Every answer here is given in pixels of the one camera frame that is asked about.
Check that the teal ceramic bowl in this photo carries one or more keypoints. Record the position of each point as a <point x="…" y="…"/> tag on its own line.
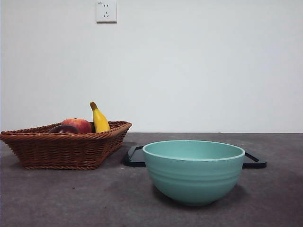
<point x="193" y="179"/>

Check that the dark purple plum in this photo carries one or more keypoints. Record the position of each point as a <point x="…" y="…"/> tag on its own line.
<point x="64" y="129"/>

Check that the dark green rectangular tray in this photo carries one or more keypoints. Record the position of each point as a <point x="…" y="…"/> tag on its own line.
<point x="132" y="159"/>

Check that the yellow banana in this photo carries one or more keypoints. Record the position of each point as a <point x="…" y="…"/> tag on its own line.
<point x="99" y="120"/>

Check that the red orange peach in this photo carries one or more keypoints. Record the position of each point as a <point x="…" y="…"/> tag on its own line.
<point x="81" y="125"/>

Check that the brown wicker basket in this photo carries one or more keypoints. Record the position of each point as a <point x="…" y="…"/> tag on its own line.
<point x="59" y="151"/>

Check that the white wall socket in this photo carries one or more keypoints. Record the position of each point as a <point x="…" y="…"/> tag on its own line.
<point x="106" y="14"/>

